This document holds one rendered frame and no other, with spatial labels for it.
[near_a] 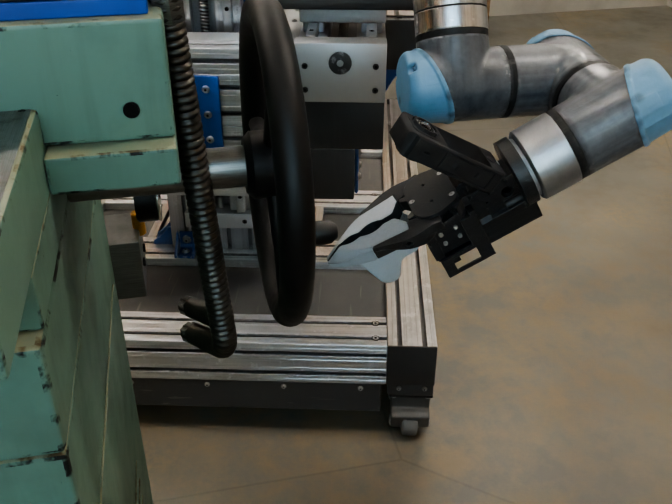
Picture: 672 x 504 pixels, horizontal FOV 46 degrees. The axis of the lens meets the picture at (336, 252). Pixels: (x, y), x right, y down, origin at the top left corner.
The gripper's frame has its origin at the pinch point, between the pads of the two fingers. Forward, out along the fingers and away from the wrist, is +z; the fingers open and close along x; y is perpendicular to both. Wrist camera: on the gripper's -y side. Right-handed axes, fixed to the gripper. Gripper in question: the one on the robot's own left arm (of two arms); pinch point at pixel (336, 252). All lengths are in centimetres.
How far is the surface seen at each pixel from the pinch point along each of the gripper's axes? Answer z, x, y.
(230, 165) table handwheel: 2.7, -3.4, -15.9
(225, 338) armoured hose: 12.7, -5.3, -1.3
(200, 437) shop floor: 50, 44, 56
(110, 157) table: 7.9, -10.5, -24.9
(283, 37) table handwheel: -7.1, -7.2, -24.6
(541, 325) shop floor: -19, 66, 96
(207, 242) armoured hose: 8.1, -5.1, -11.4
